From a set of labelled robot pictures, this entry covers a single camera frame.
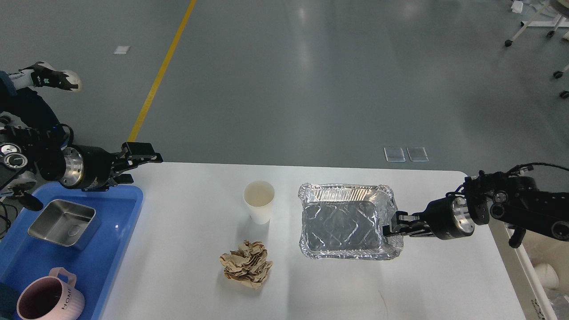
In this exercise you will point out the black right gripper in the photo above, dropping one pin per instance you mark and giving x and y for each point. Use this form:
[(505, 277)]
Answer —
[(447, 218)]

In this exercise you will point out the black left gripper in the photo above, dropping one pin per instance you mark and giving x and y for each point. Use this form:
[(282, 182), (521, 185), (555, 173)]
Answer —
[(89, 168)]

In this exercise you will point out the aluminium foil tray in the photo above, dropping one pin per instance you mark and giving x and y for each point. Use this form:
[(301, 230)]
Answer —
[(345, 221)]

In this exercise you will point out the stainless steel rectangular tray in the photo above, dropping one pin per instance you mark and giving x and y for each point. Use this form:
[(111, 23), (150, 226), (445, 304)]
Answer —
[(67, 224)]

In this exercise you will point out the white paper cup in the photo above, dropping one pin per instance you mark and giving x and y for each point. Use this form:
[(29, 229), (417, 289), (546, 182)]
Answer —
[(258, 196)]

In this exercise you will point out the pink ribbed mug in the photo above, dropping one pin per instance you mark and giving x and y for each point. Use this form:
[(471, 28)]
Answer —
[(53, 297)]

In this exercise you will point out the brown paper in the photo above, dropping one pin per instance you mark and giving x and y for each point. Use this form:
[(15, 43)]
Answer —
[(248, 264)]

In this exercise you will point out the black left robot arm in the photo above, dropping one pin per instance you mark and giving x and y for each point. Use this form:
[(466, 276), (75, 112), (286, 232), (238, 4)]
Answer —
[(53, 155)]

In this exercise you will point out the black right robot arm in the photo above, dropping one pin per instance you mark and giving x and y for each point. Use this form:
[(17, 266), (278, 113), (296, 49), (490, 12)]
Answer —
[(510, 197)]

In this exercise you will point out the right floor socket cover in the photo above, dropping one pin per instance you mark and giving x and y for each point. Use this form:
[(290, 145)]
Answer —
[(417, 154)]

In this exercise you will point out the floor socket cover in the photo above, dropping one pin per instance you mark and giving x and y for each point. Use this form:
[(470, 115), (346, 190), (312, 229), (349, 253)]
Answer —
[(417, 154), (394, 154)]

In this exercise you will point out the left floor socket cover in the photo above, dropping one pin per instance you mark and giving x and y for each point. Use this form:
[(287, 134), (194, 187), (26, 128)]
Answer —
[(394, 154)]

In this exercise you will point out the person in black sweater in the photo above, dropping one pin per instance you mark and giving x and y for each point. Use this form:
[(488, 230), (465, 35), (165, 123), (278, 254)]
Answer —
[(18, 97)]

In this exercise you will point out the white cup inside bin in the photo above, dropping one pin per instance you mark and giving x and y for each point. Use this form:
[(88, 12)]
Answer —
[(547, 276)]

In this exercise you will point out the white plastic bin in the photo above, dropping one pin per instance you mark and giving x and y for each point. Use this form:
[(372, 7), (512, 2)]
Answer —
[(537, 303)]

